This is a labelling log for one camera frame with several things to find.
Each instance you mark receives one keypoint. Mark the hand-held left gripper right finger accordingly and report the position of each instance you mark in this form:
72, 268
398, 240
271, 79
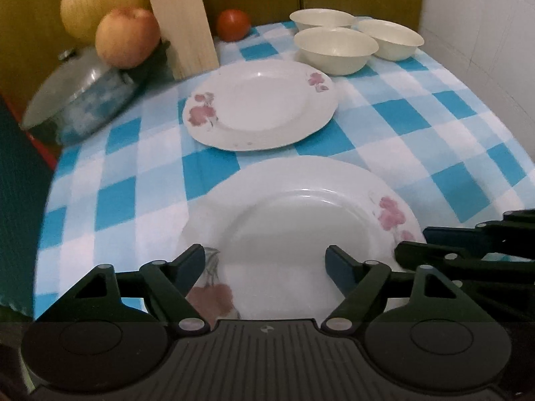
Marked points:
336, 261

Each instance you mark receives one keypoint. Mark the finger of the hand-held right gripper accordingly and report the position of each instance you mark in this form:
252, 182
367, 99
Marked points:
449, 236
418, 252

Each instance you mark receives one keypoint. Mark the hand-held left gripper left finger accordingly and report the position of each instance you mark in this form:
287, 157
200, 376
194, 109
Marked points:
195, 259

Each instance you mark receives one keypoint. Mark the large white floral plate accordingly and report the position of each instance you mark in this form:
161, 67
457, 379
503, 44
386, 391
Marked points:
292, 225

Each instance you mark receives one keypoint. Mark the cream bowl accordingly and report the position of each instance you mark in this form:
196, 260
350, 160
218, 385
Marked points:
334, 52
395, 39
322, 17

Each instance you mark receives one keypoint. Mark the blue white checkered tablecloth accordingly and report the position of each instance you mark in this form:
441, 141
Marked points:
418, 133

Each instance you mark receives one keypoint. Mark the small white floral plate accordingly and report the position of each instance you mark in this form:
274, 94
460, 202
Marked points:
263, 104

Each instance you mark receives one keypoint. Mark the steel pot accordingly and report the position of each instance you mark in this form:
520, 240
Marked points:
100, 108

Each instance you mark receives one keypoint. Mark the dark green mat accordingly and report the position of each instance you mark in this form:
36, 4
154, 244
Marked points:
23, 200

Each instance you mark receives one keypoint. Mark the glass pot lid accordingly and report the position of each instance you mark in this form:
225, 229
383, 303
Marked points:
71, 87

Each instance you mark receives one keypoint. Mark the red-yellow apple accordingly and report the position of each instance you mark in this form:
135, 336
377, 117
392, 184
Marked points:
127, 37

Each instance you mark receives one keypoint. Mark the red tomato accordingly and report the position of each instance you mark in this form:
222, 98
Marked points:
233, 25

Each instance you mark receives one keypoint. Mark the wooden knife block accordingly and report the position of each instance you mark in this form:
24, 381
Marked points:
184, 21

